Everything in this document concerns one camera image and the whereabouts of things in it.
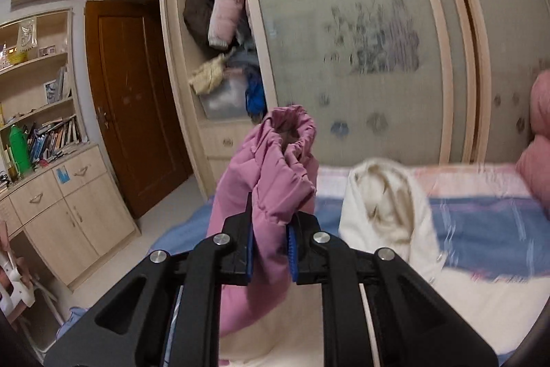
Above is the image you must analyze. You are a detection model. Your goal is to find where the pink puffer jacket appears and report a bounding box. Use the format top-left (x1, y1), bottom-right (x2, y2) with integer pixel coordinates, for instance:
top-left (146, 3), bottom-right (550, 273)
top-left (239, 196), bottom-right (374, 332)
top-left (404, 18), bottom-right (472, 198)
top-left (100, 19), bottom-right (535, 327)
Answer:
top-left (208, 0), bottom-right (249, 50)

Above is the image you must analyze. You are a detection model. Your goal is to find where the green bottle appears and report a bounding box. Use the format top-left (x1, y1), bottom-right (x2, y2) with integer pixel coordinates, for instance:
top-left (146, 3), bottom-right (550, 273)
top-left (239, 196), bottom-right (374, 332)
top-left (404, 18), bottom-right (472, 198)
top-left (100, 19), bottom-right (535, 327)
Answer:
top-left (9, 125), bottom-right (33, 177)

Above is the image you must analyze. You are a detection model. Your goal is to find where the grey clothes pile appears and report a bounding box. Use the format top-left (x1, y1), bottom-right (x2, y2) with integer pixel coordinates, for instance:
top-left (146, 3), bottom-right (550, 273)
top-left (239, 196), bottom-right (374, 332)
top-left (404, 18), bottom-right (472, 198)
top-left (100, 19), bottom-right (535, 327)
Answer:
top-left (223, 46), bottom-right (261, 77)

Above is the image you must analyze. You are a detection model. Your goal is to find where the wardrobe with frosted sliding doors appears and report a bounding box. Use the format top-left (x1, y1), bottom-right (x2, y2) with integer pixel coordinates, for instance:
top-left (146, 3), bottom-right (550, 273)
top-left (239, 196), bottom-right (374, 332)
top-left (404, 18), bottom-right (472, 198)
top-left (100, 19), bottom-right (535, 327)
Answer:
top-left (159, 0), bottom-right (550, 200)

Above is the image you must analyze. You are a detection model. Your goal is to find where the beige crumpled cloth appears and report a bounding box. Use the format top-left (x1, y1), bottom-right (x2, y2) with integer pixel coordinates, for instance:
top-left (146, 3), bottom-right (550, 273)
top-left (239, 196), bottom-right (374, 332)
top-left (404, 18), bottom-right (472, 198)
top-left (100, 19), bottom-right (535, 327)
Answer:
top-left (189, 53), bottom-right (228, 95)

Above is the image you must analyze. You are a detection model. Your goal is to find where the blue plaid bed sheet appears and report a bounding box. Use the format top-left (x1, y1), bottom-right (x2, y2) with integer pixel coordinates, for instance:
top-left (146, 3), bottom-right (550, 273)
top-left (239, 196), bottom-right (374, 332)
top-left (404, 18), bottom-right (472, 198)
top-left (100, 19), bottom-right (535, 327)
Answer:
top-left (148, 164), bottom-right (550, 284)

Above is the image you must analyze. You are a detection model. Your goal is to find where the pink quilt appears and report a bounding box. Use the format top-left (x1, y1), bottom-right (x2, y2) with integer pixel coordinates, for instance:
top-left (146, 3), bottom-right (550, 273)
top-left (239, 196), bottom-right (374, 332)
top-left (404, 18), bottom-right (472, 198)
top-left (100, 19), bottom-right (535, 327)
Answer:
top-left (515, 70), bottom-right (550, 218)

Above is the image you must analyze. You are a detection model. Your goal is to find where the brown wooden door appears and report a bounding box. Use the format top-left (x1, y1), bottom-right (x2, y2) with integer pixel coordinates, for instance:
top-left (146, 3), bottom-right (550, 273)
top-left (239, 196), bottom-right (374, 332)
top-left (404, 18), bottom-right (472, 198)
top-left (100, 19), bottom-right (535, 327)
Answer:
top-left (84, 0), bottom-right (194, 219)

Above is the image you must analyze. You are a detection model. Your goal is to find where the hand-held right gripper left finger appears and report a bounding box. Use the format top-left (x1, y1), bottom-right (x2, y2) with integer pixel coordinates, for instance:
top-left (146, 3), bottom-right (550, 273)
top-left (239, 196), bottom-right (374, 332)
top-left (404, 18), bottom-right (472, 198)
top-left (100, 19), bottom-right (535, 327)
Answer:
top-left (43, 194), bottom-right (256, 367)

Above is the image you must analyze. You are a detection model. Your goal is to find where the pink and white jacket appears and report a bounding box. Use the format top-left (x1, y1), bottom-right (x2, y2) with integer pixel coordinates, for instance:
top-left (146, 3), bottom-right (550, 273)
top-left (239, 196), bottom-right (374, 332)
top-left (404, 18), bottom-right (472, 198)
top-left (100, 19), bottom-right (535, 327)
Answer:
top-left (206, 105), bottom-right (499, 367)

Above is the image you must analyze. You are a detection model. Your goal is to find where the translucent plastic storage box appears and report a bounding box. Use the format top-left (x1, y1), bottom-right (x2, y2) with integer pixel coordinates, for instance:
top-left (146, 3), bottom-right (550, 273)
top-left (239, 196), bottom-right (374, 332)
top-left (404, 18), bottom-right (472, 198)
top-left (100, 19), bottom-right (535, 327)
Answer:
top-left (200, 74), bottom-right (254, 121)

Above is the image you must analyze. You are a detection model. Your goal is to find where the blue garment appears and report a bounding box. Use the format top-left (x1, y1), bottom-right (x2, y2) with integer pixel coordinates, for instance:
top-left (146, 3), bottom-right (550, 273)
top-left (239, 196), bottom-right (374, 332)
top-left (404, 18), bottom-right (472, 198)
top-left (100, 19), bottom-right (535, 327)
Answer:
top-left (245, 72), bottom-right (266, 122)

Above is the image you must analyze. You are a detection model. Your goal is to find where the row of books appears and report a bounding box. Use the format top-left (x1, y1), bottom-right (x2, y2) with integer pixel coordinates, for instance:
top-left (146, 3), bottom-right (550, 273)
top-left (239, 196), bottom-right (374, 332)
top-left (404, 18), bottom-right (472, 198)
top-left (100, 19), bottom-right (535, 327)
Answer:
top-left (26, 115), bottom-right (82, 162)

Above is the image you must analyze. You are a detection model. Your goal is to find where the light wooden bookshelf cabinet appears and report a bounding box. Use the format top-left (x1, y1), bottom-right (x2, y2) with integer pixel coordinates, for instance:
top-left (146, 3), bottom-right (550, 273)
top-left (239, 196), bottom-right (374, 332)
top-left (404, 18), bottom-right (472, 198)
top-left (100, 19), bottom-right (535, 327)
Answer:
top-left (0, 8), bottom-right (142, 291)

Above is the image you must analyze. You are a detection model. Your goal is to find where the white printed bag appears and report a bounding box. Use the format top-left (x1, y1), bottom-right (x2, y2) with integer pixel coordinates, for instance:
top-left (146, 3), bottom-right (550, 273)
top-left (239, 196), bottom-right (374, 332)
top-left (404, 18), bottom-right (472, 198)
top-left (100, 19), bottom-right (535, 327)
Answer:
top-left (17, 18), bottom-right (39, 54)

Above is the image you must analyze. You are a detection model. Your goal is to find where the dark hanging coat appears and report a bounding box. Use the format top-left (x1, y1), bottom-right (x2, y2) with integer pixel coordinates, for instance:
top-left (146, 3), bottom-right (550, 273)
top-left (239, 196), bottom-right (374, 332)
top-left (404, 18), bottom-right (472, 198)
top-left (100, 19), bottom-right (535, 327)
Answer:
top-left (184, 0), bottom-right (220, 40)

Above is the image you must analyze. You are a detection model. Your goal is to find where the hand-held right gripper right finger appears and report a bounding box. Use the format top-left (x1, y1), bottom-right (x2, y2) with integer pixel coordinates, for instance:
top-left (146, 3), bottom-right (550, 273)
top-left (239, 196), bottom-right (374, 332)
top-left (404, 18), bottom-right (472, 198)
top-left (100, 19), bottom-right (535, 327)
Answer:
top-left (286, 212), bottom-right (499, 367)

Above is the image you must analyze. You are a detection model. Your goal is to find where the white folding chair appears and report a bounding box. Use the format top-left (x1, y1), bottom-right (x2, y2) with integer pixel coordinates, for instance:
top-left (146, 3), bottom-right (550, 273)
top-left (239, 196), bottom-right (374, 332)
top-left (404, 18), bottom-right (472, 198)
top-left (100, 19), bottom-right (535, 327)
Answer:
top-left (0, 221), bottom-right (66, 353)

